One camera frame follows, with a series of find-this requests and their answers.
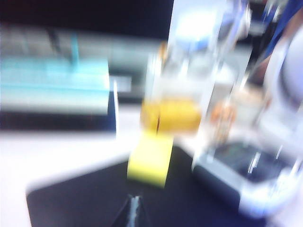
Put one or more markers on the white grey remote controller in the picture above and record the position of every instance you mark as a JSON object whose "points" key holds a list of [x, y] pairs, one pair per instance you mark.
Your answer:
{"points": [[248, 170]]}

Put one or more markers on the orange haired anime figurine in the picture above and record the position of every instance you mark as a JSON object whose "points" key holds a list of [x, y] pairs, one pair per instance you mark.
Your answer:
{"points": [[223, 116]]}

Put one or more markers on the large black monitor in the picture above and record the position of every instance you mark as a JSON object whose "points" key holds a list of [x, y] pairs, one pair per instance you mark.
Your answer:
{"points": [[71, 14]]}

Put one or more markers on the yellow cleaning sponge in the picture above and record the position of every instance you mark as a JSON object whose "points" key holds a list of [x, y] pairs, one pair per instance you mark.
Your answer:
{"points": [[149, 163]]}

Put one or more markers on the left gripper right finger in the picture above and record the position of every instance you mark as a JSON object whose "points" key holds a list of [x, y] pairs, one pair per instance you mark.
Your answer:
{"points": [[143, 215]]}

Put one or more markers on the white book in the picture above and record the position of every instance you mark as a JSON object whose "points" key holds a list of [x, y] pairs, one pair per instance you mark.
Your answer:
{"points": [[52, 104]]}

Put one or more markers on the black mouse mat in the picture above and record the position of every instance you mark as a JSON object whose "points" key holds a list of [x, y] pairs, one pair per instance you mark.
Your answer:
{"points": [[82, 201]]}

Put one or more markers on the stacked books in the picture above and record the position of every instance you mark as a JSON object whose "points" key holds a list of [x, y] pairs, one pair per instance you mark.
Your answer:
{"points": [[47, 121]]}

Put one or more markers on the white round desk fan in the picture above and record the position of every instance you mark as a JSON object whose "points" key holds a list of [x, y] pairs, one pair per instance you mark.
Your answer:
{"points": [[284, 94]]}

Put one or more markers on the white desk organizer shelf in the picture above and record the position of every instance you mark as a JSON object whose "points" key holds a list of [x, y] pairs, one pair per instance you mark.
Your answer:
{"points": [[180, 68]]}

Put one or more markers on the light blue box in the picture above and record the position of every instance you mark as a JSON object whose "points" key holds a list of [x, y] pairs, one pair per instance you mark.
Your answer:
{"points": [[52, 73]]}

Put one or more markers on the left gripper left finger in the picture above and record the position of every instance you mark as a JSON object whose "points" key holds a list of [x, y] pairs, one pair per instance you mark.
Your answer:
{"points": [[125, 212]]}

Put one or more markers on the yellow rectangular tin box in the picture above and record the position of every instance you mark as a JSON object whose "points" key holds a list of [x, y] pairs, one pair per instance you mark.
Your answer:
{"points": [[175, 116]]}

